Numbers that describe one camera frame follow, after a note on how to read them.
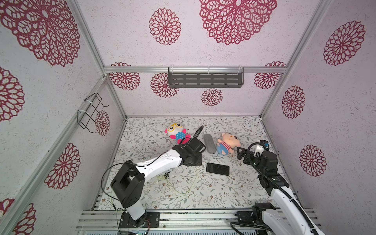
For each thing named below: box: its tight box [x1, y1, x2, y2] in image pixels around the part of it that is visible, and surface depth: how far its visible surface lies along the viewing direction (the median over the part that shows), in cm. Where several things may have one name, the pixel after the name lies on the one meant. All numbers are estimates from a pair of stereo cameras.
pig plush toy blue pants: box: [216, 132, 241, 156], surface depth 98 cm
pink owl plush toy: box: [164, 122, 192, 145], surface depth 105 cm
